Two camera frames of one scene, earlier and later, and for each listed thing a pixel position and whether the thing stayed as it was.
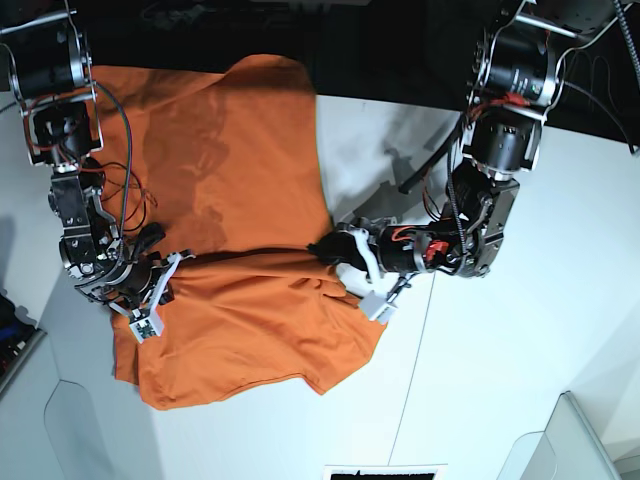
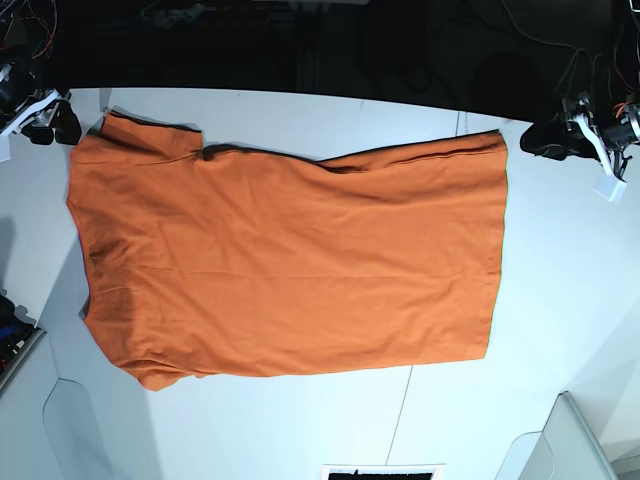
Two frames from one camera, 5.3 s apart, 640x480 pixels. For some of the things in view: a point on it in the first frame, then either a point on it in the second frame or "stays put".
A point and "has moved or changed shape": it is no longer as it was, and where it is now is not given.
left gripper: x=143 y=283 to x=27 y=97
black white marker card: x=379 y=473 stays put
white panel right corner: x=564 y=450 stays put
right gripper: x=390 y=247 to x=600 y=138
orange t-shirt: x=226 y=163 has moved or changed shape
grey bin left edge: x=19 y=337 stays put
